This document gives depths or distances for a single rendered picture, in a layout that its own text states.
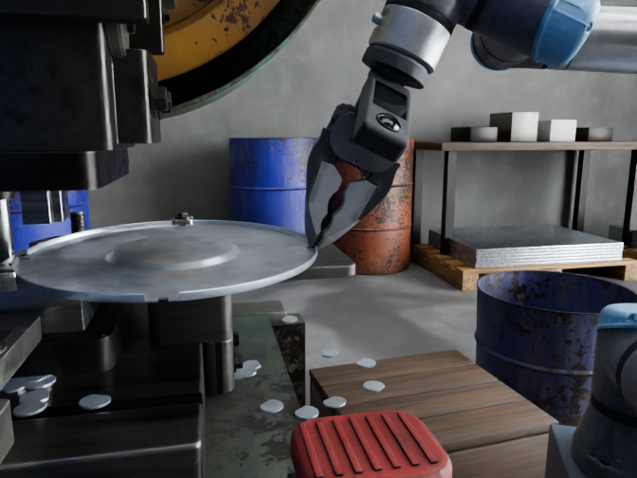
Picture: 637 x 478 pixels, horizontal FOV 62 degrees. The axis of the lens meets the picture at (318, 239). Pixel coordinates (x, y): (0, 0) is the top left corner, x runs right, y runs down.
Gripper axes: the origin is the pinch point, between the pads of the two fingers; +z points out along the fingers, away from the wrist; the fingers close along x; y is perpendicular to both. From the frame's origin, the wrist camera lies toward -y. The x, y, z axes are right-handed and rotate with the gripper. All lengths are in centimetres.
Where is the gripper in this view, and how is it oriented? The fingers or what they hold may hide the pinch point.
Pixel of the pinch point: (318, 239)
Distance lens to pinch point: 56.3
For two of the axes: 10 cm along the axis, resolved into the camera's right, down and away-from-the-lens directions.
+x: -9.0, -4.0, -1.5
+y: -0.8, -2.0, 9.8
